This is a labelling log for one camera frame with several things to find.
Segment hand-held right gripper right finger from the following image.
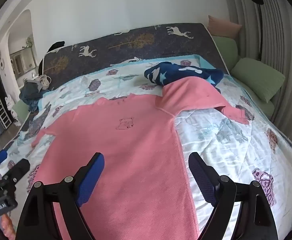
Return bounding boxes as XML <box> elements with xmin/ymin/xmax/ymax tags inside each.
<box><xmin>188</xmin><ymin>152</ymin><xmax>279</xmax><ymax>240</ymax></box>

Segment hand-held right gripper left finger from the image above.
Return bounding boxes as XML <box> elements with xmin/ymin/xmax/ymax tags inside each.
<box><xmin>15</xmin><ymin>152</ymin><xmax>105</xmax><ymax>240</ymax></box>

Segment pink knit sweater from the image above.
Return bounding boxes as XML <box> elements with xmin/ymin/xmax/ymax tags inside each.
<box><xmin>31</xmin><ymin>76</ymin><xmax>251</xmax><ymax>240</ymax></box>

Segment dark blue clothes pile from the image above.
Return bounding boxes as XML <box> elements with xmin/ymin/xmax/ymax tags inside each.
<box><xmin>19</xmin><ymin>79</ymin><xmax>46</xmax><ymax>112</ymax></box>

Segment person's left hand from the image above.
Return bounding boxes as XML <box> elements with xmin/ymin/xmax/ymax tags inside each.
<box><xmin>0</xmin><ymin>214</ymin><xmax>16</xmax><ymax>240</ymax></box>

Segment white slatted rack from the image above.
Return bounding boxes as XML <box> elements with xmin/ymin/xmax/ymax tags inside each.
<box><xmin>0</xmin><ymin>99</ymin><xmax>11</xmax><ymax>128</ymax></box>

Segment seashell print quilt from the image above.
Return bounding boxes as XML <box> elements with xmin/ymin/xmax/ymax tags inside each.
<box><xmin>5</xmin><ymin>54</ymin><xmax>292</xmax><ymax>240</ymax></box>

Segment small green cushion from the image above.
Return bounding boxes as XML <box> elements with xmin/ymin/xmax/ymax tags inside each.
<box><xmin>12</xmin><ymin>101</ymin><xmax>30</xmax><ymax>123</ymax></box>

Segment navy star print blanket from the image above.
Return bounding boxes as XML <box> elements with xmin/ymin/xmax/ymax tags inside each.
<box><xmin>144</xmin><ymin>61</ymin><xmax>224</xmax><ymax>88</ymax></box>

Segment green ribbed pillow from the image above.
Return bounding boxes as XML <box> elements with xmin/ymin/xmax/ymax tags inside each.
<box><xmin>231</xmin><ymin>57</ymin><xmax>286</xmax><ymax>103</ymax></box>

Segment black cloth on headboard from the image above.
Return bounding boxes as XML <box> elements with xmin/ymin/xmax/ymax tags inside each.
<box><xmin>48</xmin><ymin>41</ymin><xmax>65</xmax><ymax>53</ymax></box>

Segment green back cushion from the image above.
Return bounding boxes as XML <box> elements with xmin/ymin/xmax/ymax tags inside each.
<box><xmin>212</xmin><ymin>35</ymin><xmax>238</xmax><ymax>68</ymax></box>

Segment dark deer print mattress cover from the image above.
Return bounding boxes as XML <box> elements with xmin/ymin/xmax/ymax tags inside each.
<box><xmin>40</xmin><ymin>23</ymin><xmax>227</xmax><ymax>90</ymax></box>

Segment pink pillow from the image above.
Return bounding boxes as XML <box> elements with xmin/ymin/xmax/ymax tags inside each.
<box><xmin>208</xmin><ymin>15</ymin><xmax>243</xmax><ymax>39</ymax></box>

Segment grey pleated curtain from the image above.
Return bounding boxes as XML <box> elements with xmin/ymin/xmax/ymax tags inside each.
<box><xmin>222</xmin><ymin>0</ymin><xmax>292</xmax><ymax>140</ymax></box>

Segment wall mirror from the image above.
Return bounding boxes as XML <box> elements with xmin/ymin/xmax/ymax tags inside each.
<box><xmin>10</xmin><ymin>49</ymin><xmax>36</xmax><ymax>75</ymax></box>

